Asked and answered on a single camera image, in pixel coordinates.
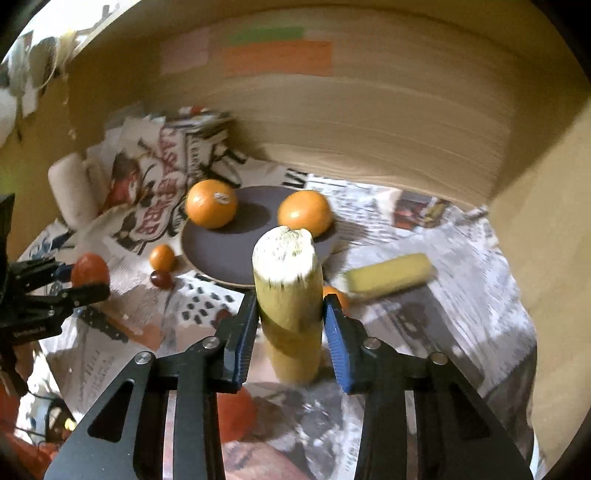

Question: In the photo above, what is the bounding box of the large orange with sticker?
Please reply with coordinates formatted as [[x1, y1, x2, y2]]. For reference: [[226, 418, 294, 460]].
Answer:
[[185, 179, 239, 230]]

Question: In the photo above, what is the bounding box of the pink paper label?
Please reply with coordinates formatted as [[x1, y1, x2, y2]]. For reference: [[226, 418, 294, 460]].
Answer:
[[159, 28, 212, 77]]

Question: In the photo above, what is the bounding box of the stack of folded newspapers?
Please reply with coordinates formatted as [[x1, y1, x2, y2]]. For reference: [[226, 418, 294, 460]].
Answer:
[[164, 107, 245, 190]]

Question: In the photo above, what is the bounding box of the large plain orange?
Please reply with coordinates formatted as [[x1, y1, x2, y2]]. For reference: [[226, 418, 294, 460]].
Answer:
[[277, 190, 334, 238]]

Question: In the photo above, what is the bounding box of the newspaper sheet table cover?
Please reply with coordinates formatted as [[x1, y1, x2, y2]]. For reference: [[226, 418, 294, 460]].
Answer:
[[18, 117, 539, 480]]

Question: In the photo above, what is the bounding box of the large red-orange tomato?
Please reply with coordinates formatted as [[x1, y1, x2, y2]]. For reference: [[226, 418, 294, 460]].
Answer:
[[217, 387, 257, 445]]

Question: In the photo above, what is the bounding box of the folded newspaper with red print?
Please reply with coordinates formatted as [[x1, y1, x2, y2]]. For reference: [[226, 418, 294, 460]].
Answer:
[[85, 115, 195, 254]]

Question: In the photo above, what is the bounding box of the dark round plate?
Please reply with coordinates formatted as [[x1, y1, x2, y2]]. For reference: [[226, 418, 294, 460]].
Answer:
[[180, 185, 340, 289]]

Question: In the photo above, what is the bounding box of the green paper label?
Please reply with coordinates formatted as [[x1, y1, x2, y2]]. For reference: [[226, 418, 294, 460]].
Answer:
[[227, 27, 306, 46]]

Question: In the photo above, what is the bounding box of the orange paper label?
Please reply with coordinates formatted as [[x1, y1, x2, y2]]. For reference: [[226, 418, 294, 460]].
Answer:
[[222, 41, 334, 77]]

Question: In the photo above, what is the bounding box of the small orange fruit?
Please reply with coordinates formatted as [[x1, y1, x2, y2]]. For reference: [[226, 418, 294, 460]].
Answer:
[[322, 285, 351, 315]]

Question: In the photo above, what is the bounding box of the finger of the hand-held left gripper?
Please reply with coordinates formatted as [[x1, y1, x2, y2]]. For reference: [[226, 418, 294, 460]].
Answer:
[[25, 282, 112, 320], [10, 260, 74, 291]]

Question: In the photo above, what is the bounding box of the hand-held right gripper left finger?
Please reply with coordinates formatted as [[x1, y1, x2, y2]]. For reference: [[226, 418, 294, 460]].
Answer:
[[44, 290, 259, 480]]

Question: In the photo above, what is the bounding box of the small orange kumquat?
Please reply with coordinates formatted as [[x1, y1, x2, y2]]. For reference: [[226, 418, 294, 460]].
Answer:
[[149, 244, 177, 271]]

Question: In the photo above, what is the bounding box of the white paper roll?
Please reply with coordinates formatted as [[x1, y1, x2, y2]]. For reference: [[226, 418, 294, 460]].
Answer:
[[48, 153, 100, 228]]

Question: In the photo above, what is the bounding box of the yellow corn cob piece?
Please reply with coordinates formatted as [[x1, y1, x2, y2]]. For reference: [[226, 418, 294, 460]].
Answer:
[[345, 253, 435, 296]]

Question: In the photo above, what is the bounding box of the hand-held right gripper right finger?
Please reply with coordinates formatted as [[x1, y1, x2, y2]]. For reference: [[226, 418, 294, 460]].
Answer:
[[322, 294, 533, 480]]

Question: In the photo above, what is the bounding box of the pale green corn cob piece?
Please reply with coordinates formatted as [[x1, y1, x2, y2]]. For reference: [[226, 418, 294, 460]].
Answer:
[[252, 226, 324, 385]]

